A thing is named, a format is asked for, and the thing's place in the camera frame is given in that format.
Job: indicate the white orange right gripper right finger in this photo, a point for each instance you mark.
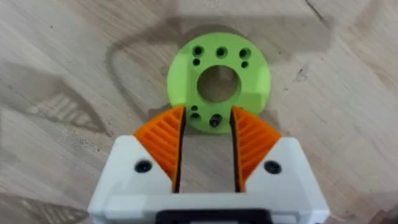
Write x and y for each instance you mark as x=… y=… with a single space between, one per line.
x=267 y=161

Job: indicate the white orange right gripper left finger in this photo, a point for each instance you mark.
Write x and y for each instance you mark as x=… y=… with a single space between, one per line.
x=143 y=161

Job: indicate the green disc with holes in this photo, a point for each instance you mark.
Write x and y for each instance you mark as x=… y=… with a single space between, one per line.
x=183 y=77

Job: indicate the small black screw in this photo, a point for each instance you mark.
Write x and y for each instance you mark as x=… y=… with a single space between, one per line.
x=215 y=120

